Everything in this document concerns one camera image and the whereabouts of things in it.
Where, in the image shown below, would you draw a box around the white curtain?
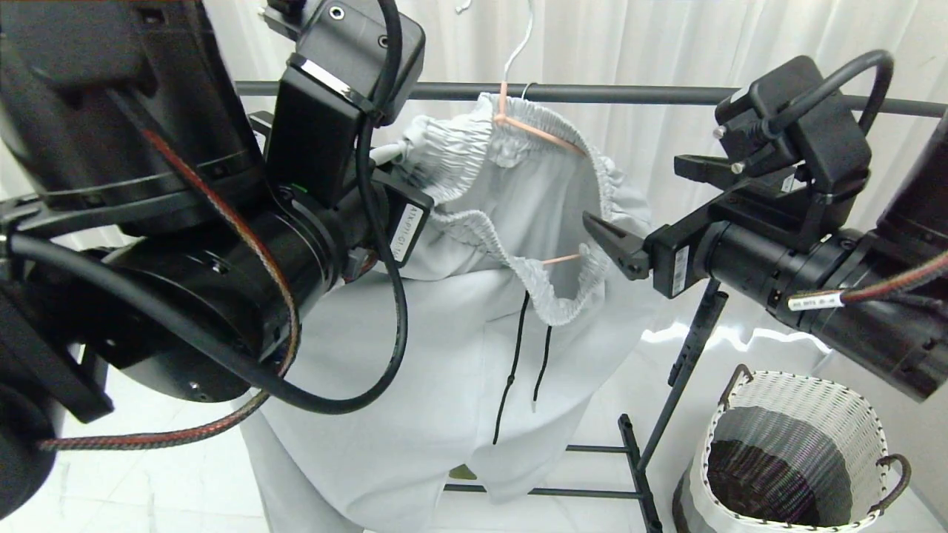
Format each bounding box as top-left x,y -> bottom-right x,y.
0,0 -> 948,356

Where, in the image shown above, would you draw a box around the pale grey shorts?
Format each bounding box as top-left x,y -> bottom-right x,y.
241,93 -> 667,533

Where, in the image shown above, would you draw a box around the white laundry basket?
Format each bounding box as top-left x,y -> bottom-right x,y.
672,363 -> 913,533

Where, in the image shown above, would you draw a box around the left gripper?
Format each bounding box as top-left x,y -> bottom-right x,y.
285,170 -> 435,292

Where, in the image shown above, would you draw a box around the black clothes rack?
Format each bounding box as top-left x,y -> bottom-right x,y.
236,80 -> 948,533

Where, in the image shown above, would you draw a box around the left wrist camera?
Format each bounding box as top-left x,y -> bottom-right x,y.
259,0 -> 427,212

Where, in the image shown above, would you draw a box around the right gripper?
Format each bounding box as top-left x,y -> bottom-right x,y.
583,154 -> 790,315

